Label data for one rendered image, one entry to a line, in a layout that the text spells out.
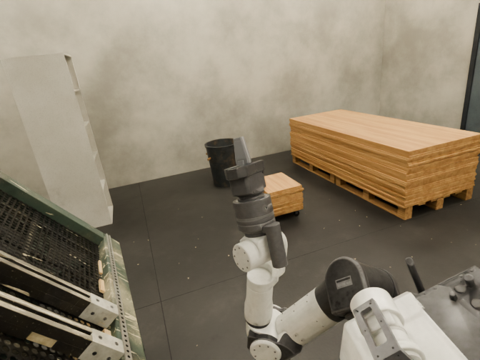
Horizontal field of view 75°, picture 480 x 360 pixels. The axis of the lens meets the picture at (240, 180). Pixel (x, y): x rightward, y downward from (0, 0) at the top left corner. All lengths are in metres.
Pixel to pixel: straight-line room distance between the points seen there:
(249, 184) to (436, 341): 0.41
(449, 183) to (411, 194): 0.55
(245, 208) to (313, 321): 0.31
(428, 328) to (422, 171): 3.18
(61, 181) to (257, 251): 3.68
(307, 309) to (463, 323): 0.32
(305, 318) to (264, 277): 0.13
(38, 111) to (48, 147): 0.40
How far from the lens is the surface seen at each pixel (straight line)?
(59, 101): 4.05
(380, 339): 0.52
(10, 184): 1.93
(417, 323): 0.65
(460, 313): 0.66
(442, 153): 3.92
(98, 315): 1.41
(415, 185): 3.76
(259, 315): 0.83
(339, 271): 0.75
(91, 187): 4.23
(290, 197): 3.59
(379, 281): 0.78
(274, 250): 0.69
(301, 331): 0.83
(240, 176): 0.65
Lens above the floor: 1.81
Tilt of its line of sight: 21 degrees down
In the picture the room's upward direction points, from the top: 6 degrees counter-clockwise
